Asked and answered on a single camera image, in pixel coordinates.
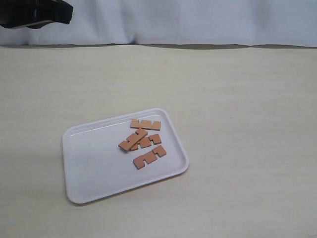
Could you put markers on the white plastic tray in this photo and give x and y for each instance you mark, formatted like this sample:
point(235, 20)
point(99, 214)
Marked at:
point(95, 167)

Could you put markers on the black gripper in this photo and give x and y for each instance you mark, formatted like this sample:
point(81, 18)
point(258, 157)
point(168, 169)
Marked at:
point(34, 14)

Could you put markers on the white backdrop curtain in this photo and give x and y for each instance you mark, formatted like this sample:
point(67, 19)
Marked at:
point(178, 22)

